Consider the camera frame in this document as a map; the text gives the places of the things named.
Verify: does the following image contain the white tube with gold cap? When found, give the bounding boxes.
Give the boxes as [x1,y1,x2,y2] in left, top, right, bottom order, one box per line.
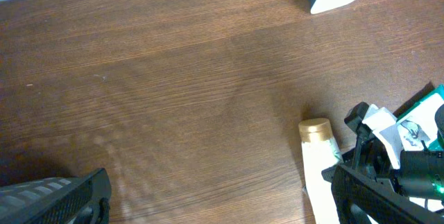
[298,118,343,224]

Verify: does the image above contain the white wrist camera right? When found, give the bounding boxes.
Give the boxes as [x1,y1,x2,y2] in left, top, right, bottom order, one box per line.
[344,102,404,169]

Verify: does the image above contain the green white flat package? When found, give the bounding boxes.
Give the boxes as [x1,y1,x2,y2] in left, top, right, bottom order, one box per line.
[396,85,443,211]

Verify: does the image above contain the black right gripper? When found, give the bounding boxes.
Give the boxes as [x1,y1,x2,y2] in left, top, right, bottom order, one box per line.
[343,139,402,188]

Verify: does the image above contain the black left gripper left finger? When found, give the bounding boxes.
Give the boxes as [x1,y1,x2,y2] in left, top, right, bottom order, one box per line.
[1,168,112,224]

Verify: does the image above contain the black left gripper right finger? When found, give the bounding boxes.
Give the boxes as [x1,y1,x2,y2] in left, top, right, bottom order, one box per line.
[331,164,443,224]

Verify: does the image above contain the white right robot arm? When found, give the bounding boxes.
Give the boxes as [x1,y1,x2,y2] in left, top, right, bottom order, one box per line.
[342,102,443,200]

